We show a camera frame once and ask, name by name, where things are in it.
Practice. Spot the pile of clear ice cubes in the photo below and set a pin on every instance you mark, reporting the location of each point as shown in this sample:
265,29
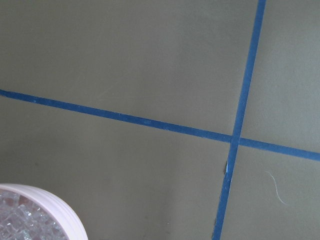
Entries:
22,219

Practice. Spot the pink bowl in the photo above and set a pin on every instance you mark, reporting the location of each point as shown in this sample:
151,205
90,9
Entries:
58,209

